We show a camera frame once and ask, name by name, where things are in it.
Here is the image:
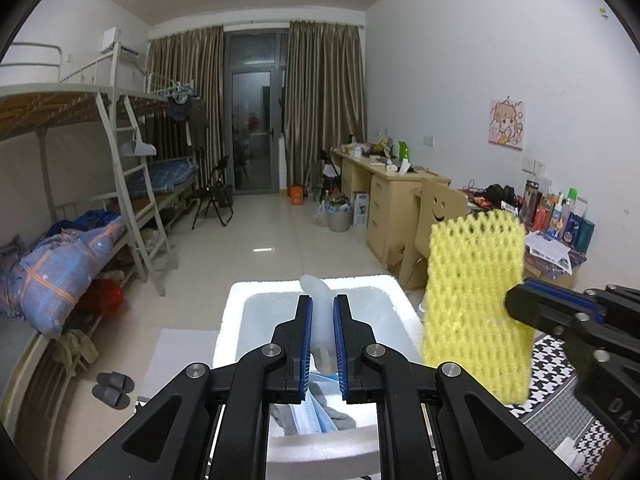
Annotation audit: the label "blue plaid quilt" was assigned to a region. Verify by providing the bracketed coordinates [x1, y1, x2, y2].
[0, 212, 126, 339]

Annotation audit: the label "red plastic bag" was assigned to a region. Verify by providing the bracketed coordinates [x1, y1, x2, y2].
[80, 280, 125, 317]

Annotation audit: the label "white plastic item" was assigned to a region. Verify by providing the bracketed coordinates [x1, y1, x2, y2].
[300, 274, 337, 376]

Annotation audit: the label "wooden desk with printed cover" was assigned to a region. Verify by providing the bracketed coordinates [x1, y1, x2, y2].
[465, 187, 589, 291]

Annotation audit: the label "dark grey slipper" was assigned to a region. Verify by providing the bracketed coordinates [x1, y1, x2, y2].
[92, 384, 131, 410]
[97, 371, 135, 394]

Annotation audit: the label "pink cartoon wall poster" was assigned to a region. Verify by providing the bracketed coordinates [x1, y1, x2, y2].
[489, 99, 527, 152]

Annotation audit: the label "white hanging cloth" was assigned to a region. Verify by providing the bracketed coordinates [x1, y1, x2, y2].
[120, 127, 157, 157]

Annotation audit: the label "olive cloth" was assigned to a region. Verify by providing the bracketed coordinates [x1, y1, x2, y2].
[52, 330, 100, 376]

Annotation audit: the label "light wooden desk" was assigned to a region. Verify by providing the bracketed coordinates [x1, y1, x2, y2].
[330, 147, 451, 266]

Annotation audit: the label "white metal ladder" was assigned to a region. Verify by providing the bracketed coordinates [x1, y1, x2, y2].
[95, 87, 176, 297]

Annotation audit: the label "wooden smiley face chair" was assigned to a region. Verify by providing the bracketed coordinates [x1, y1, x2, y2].
[397, 177, 469, 290]

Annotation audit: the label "dark hanging clothes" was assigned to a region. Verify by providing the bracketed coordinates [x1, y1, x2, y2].
[167, 95, 194, 124]

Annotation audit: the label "white air conditioner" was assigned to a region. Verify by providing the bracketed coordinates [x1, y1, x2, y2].
[100, 28, 142, 57]

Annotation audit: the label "blue face mask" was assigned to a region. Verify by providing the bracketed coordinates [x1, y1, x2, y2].
[290, 370, 353, 436]

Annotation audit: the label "blue checked mattress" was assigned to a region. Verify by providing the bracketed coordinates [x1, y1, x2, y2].
[125, 157, 200, 196]

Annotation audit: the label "glass balcony door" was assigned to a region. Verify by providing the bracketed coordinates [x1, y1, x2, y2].
[223, 30, 291, 194]

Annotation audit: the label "houndstooth tablecloth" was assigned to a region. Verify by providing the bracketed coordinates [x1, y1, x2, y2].
[500, 332, 627, 467]

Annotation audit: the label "white metal bunk bed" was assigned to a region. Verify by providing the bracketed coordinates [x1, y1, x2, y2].
[0, 42, 176, 401]
[144, 72, 202, 228]

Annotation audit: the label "group of toiletry bottles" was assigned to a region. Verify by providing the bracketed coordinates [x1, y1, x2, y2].
[520, 177, 596, 254]

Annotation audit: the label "white and blue carton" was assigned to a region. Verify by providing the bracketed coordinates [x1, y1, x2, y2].
[353, 191, 371, 228]

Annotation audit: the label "grey fuzzy cloth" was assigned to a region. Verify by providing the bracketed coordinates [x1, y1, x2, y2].
[272, 392, 357, 441]

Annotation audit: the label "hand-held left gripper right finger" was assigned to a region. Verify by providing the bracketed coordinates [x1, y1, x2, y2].
[332, 294, 581, 480]

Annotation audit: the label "grey bucket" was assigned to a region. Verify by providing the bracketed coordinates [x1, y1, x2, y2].
[327, 199, 351, 233]

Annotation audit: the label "black headphones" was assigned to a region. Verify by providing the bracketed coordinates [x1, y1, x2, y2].
[482, 185, 519, 206]

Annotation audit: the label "yellow foam net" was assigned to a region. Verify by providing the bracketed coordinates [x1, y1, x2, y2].
[421, 211, 537, 404]

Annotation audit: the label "white foam box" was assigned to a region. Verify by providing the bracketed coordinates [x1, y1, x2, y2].
[212, 275, 426, 480]

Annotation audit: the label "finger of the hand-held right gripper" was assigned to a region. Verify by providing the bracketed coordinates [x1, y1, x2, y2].
[520, 280, 640, 321]
[504, 285, 609, 358]

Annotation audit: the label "white papers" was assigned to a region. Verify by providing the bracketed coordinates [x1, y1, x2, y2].
[522, 231, 574, 275]

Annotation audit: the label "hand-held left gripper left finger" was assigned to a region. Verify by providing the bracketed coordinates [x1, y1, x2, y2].
[65, 295, 315, 480]

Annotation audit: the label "brown curtain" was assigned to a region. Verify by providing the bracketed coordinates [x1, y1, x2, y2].
[286, 20, 368, 192]
[147, 25, 226, 194]

